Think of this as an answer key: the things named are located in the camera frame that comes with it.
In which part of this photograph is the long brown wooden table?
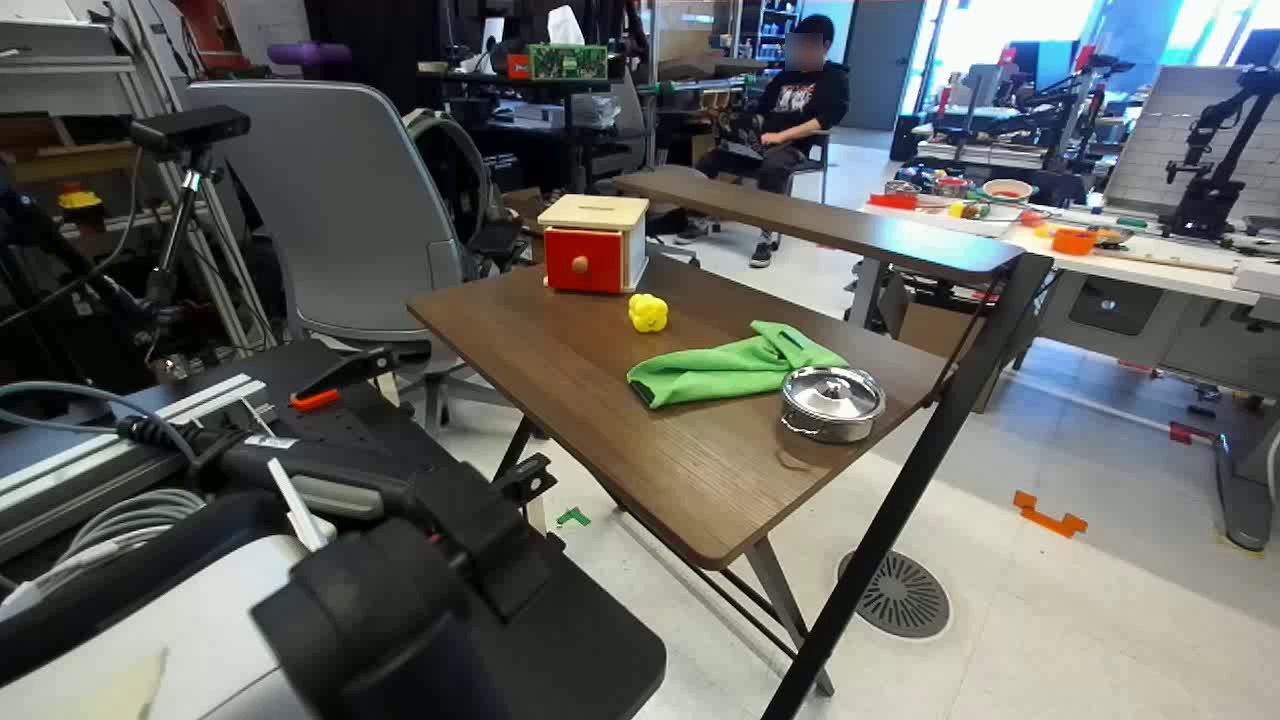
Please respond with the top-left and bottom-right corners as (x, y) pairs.
(605, 163), (1028, 283)

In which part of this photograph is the grey ribbed cable hose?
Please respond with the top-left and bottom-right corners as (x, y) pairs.
(0, 485), (213, 604)

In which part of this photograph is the grey office chair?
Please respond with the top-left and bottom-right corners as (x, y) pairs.
(186, 77), (473, 403)

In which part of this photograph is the small orange container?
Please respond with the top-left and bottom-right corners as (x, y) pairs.
(1048, 224), (1100, 260)

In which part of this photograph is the camera tripod stand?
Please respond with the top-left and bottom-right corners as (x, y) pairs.
(125, 105), (293, 363)

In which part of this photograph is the stainless steel pot lid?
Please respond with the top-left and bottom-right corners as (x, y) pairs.
(778, 363), (889, 430)

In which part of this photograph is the yellow toy ball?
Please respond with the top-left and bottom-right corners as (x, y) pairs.
(626, 287), (675, 338)

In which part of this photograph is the aluminium rail profile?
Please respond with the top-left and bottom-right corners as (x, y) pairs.
(0, 372), (271, 515)

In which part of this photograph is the red wooden box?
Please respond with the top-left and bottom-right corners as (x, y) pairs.
(534, 192), (653, 301)

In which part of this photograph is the orange floor tape marker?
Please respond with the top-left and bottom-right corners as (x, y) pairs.
(1007, 489), (1092, 544)

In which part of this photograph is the grey upright panel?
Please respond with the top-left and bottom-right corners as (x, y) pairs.
(1105, 63), (1280, 224)

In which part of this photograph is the seated person in black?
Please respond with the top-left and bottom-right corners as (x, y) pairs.
(693, 12), (857, 272)

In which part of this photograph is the green circuit board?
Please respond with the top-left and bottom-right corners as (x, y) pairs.
(524, 42), (613, 86)

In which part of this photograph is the purple cushion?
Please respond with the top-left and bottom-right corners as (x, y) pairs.
(264, 36), (355, 71)

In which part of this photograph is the round floor drain cover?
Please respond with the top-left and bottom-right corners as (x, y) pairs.
(841, 548), (955, 645)

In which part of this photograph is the small stainless steel pot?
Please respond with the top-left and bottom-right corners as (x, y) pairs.
(778, 386), (889, 448)

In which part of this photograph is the green microfiber towel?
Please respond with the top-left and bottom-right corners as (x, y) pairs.
(626, 317), (851, 418)

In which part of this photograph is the white cluttered work table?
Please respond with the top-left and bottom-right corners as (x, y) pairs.
(863, 183), (1280, 403)

